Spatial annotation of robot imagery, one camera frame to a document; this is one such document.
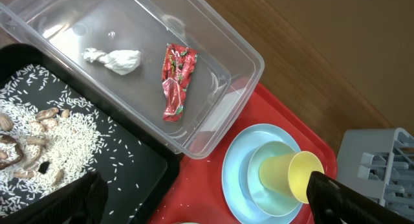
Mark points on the light blue plate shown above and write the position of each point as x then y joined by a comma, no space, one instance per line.
235,168

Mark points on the white napkin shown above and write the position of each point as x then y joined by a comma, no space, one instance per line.
121,62

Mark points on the red strawberry cake wrapper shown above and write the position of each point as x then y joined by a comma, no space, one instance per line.
178,67

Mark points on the light blue small bowl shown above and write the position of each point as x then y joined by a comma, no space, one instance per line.
270,202

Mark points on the rice and peanut waste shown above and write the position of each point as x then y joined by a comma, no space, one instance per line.
58,136

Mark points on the green bowl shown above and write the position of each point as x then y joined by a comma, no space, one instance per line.
185,223

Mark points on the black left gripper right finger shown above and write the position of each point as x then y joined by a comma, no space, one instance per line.
333,203

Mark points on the black waste bin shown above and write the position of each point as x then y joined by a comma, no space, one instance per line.
155,167

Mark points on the clear plastic storage box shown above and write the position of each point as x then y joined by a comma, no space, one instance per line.
117,48

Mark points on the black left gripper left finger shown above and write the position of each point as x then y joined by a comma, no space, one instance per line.
82,201

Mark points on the grey dishwasher rack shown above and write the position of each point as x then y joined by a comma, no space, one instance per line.
378,164

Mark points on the red plastic tray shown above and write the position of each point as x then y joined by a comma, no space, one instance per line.
197,194

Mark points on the yellow cup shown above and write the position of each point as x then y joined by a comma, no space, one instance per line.
289,174

